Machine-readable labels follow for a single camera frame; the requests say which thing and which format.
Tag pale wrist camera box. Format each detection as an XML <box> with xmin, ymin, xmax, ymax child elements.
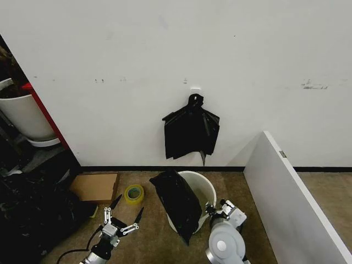
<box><xmin>102</xmin><ymin>223</ymin><xmax>119</xmax><ymax>238</ymax></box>

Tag pile of black bags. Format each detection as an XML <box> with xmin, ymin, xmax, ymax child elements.
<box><xmin>0</xmin><ymin>164</ymin><xmax>97</xmax><ymax>261</ymax></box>

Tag black baseboard strip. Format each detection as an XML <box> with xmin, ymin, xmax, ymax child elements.
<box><xmin>79</xmin><ymin>166</ymin><xmax>352</xmax><ymax>173</ymax></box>

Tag yellow-green tape roll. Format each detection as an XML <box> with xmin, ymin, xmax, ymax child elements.
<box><xmin>124</xmin><ymin>184</ymin><xmax>145</xmax><ymax>206</ymax></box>

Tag white cabinet panel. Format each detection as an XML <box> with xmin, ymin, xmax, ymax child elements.
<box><xmin>243</xmin><ymin>130</ymin><xmax>352</xmax><ymax>264</ymax></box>

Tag flat brown cardboard box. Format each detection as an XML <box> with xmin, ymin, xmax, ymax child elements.
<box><xmin>69</xmin><ymin>172</ymin><xmax>120</xmax><ymax>205</ymax></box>

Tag large white plant pot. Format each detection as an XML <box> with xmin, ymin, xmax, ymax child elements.
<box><xmin>0</xmin><ymin>78</ymin><xmax>57</xmax><ymax>140</ymax></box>

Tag white round trash bin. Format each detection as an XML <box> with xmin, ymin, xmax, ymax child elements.
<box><xmin>167</xmin><ymin>170</ymin><xmax>217</xmax><ymax>235</ymax></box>

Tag white pot saucer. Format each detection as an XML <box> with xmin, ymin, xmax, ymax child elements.
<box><xmin>26</xmin><ymin>136</ymin><xmax>61</xmax><ymax>148</ymax></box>

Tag dark potted plant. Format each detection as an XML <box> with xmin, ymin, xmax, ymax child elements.
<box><xmin>0</xmin><ymin>45</ymin><xmax>26</xmax><ymax>98</ymax></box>

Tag black garbage bag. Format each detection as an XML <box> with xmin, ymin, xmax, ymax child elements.
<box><xmin>149</xmin><ymin>168</ymin><xmax>204</xmax><ymax>246</ymax></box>

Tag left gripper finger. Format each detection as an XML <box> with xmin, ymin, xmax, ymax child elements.
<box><xmin>119</xmin><ymin>207</ymin><xmax>145</xmax><ymax>236</ymax></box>
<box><xmin>102</xmin><ymin>194</ymin><xmax>123</xmax><ymax>226</ymax></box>

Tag hanging black garbage bags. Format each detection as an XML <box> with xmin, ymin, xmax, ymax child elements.
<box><xmin>161</xmin><ymin>93</ymin><xmax>221</xmax><ymax>167</ymax></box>

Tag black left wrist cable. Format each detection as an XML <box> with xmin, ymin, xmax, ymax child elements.
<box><xmin>57</xmin><ymin>225</ymin><xmax>103</xmax><ymax>264</ymax></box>

